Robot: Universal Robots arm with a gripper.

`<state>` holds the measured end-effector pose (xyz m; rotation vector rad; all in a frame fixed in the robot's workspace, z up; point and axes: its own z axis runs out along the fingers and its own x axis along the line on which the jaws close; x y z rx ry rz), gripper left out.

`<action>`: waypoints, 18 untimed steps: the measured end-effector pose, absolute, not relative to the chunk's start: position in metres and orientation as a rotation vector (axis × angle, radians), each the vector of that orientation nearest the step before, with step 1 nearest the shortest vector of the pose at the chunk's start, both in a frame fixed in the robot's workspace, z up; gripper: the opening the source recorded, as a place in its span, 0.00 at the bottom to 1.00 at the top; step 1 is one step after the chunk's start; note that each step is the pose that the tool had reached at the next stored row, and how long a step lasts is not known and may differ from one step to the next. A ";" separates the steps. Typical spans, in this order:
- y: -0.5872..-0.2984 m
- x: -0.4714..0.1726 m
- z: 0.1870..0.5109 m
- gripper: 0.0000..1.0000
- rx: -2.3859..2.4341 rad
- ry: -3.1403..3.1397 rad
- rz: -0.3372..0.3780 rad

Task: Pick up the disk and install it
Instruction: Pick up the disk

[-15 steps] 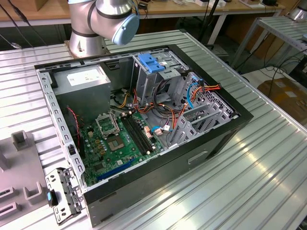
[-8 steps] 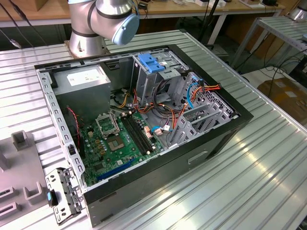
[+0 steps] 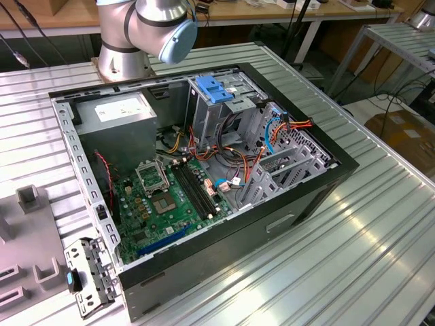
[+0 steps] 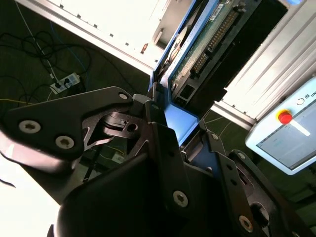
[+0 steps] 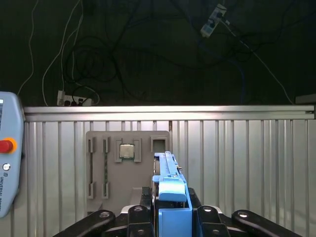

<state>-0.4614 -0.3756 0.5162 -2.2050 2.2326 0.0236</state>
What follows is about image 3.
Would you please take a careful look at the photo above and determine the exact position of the orange red power wire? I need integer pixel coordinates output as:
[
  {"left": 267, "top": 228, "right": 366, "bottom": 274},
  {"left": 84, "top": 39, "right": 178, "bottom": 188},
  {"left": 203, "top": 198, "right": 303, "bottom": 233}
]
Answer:
[{"left": 270, "top": 116, "right": 314, "bottom": 135}]

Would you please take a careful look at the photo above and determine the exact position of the grey metal disk bay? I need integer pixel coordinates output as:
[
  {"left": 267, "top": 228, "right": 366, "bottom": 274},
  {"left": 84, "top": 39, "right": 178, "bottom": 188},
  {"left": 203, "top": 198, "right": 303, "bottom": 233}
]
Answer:
[{"left": 234, "top": 101, "right": 341, "bottom": 212}]

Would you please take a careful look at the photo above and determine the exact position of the black RAM slot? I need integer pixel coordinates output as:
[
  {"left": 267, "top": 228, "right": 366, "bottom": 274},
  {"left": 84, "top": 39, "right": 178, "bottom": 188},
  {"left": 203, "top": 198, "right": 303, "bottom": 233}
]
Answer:
[
  {"left": 171, "top": 162, "right": 209, "bottom": 221},
  {"left": 179, "top": 160, "right": 219, "bottom": 217}
]

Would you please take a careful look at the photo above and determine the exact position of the grey optical drive cage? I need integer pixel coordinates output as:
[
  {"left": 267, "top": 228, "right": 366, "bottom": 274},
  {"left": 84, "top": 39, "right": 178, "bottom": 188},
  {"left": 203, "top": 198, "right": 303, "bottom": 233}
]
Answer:
[{"left": 185, "top": 71, "right": 270, "bottom": 151}]

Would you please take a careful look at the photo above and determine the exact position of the green motherboard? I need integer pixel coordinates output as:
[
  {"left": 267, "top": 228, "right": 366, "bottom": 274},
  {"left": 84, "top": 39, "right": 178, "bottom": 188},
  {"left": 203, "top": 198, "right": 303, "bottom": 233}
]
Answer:
[{"left": 111, "top": 156, "right": 235, "bottom": 266}]

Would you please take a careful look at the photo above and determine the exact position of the metal socket cover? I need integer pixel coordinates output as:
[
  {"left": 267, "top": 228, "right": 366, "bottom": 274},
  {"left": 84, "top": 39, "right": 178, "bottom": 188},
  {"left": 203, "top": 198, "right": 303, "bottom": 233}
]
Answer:
[{"left": 135, "top": 160, "right": 170, "bottom": 196}]

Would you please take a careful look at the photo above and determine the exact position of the blue optical drive carrier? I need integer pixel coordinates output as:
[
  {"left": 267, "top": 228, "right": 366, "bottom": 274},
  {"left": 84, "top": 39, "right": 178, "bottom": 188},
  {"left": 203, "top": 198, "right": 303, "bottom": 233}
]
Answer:
[{"left": 196, "top": 75, "right": 236, "bottom": 105}]

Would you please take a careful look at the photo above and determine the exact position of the blue expansion slot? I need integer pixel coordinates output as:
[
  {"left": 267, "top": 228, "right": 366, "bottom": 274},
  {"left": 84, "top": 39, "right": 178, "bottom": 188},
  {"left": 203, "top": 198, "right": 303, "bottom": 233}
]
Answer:
[{"left": 137, "top": 225, "right": 191, "bottom": 258}]

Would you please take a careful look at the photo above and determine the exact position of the black open PC case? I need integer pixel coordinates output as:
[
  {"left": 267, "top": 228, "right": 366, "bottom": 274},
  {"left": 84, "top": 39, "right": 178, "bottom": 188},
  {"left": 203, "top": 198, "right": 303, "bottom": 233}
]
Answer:
[{"left": 48, "top": 62, "right": 360, "bottom": 323}]

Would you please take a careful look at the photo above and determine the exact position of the grey power supply unit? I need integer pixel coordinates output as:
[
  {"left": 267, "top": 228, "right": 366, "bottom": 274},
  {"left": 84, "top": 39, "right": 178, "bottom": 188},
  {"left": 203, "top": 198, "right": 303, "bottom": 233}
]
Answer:
[{"left": 75, "top": 92, "right": 158, "bottom": 177}]

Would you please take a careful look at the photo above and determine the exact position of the black case fan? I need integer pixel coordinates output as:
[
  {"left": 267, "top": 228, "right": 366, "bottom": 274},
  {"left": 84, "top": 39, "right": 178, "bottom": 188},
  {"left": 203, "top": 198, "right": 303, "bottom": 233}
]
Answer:
[{"left": 92, "top": 149, "right": 120, "bottom": 225}]

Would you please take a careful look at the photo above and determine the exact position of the black stand pole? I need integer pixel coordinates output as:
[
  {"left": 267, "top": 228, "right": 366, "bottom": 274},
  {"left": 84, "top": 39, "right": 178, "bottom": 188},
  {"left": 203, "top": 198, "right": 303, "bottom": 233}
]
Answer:
[{"left": 281, "top": 0, "right": 319, "bottom": 67}]

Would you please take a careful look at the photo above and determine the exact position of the wooden desk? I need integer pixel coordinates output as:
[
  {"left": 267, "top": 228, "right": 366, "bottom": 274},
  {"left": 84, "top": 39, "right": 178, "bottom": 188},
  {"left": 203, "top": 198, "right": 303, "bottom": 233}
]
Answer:
[{"left": 0, "top": 0, "right": 405, "bottom": 38}]

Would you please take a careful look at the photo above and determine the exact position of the white box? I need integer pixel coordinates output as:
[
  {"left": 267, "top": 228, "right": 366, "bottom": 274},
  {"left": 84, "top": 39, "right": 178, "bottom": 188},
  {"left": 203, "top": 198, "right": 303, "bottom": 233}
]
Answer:
[{"left": 275, "top": 0, "right": 322, "bottom": 11}]

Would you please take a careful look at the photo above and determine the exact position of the black latch with blue tab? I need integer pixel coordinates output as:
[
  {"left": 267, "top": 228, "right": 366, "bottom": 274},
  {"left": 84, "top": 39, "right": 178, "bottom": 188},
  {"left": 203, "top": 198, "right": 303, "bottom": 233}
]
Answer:
[{"left": 67, "top": 269, "right": 84, "bottom": 293}]

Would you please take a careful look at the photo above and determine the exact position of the grey parts rack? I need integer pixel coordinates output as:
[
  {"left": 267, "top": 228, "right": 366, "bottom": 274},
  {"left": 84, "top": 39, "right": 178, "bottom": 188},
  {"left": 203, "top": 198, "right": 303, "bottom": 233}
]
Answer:
[{"left": 0, "top": 185, "right": 69, "bottom": 306}]

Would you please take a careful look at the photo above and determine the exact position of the small brown cardboard box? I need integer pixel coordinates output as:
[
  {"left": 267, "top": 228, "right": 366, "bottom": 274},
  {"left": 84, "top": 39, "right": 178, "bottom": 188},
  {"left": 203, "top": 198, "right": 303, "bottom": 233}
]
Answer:
[{"left": 47, "top": 0, "right": 100, "bottom": 17}]

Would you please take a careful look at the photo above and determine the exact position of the metal slat side table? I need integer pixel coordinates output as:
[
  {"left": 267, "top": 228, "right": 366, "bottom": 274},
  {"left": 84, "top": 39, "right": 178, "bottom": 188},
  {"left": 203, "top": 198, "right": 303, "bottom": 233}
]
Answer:
[{"left": 328, "top": 22, "right": 435, "bottom": 99}]

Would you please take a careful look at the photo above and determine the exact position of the red orange wire harness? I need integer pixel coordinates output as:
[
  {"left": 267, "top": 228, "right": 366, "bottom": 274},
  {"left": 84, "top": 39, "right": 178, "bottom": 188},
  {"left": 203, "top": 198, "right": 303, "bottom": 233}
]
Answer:
[{"left": 188, "top": 125, "right": 266, "bottom": 181}]

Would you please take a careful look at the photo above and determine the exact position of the black sleeved cable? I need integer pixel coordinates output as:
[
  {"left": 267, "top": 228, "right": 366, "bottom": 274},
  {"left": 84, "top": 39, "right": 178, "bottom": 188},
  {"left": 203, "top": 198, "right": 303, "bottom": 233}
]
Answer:
[{"left": 218, "top": 113, "right": 246, "bottom": 152}]

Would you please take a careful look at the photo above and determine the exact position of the yellow black wire bundle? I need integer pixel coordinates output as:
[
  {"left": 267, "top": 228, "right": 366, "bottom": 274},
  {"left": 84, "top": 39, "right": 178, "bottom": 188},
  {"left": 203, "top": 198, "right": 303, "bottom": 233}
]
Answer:
[{"left": 159, "top": 125, "right": 187, "bottom": 156}]

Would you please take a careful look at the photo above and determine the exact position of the blue data wire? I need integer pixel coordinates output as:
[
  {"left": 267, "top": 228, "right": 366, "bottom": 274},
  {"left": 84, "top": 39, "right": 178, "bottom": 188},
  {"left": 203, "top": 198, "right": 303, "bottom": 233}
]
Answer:
[{"left": 263, "top": 107, "right": 290, "bottom": 156}]

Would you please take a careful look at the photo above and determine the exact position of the grey expansion card bracket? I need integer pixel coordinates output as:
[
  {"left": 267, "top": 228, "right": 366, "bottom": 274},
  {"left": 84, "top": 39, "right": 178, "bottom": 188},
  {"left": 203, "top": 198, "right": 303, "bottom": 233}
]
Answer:
[{"left": 63, "top": 237, "right": 120, "bottom": 319}]

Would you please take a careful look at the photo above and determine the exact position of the black cable with metal plug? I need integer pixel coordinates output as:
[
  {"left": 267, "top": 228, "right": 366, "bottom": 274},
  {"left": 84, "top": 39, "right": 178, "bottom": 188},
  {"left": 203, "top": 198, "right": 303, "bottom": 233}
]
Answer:
[{"left": 0, "top": 32, "right": 31, "bottom": 69}]

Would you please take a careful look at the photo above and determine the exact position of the thin black cable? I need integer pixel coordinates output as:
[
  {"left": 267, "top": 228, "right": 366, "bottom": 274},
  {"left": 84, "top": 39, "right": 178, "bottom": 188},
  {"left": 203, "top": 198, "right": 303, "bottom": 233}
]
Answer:
[{"left": 12, "top": 0, "right": 69, "bottom": 67}]

